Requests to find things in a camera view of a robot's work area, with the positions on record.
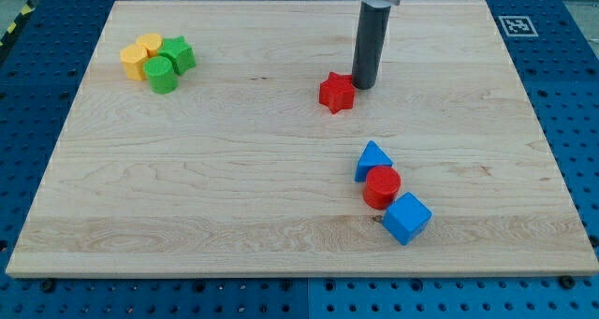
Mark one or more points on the wooden board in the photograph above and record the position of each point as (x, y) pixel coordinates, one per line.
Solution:
(241, 172)

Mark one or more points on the white fiducial marker tag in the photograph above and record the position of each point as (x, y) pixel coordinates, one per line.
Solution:
(518, 26)

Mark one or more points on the yellow hexagon block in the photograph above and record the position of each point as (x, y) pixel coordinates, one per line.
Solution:
(133, 58)

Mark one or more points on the black yellow hazard tape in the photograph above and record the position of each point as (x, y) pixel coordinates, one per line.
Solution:
(16, 27)

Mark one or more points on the blue triangle block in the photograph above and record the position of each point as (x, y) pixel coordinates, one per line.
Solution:
(372, 156)

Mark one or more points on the green cylinder block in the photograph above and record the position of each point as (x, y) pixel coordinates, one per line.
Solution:
(160, 74)

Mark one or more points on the yellow cylinder block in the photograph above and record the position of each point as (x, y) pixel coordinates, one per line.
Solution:
(151, 42)

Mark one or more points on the red cylinder block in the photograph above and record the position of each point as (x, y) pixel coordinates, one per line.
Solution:
(381, 187)

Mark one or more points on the green star block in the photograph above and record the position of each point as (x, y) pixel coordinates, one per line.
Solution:
(179, 52)

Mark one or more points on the blue cube block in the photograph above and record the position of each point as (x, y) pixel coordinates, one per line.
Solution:
(406, 218)

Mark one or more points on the red star block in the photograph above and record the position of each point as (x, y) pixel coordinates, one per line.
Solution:
(337, 92)

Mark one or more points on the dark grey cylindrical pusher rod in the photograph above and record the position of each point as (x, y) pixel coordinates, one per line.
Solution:
(370, 38)

